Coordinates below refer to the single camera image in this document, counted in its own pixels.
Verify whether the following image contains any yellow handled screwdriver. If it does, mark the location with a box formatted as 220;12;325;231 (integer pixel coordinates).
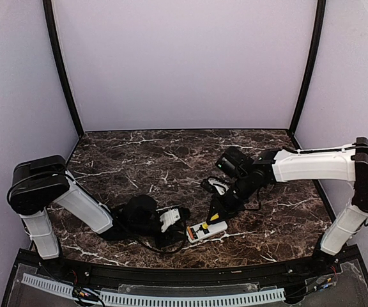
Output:
201;214;220;230

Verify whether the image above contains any white remote control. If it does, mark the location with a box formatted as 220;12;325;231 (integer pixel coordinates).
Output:
188;221;227;244

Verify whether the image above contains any orange AA battery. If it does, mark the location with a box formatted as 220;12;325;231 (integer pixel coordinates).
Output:
187;227;197;242

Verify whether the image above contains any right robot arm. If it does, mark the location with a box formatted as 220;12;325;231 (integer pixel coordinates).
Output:
201;137;368;273

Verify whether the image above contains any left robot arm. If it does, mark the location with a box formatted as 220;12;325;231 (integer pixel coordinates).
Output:
6;155;189;260

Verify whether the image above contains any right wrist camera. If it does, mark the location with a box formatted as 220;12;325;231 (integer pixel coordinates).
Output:
201;177;229;195

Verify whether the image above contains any black front table rail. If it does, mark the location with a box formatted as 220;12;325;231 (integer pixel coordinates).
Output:
23;252;341;288

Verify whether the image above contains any white slotted cable duct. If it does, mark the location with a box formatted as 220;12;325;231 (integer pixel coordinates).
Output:
21;273;285;306

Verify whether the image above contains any black frame post right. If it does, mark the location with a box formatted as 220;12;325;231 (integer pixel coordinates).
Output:
289;0;326;136

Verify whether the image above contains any black frame post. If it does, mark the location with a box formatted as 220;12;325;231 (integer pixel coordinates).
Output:
42;0;84;138
289;0;326;136

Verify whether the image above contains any black frame post left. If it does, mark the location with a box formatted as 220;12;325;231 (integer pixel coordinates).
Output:
42;0;84;138

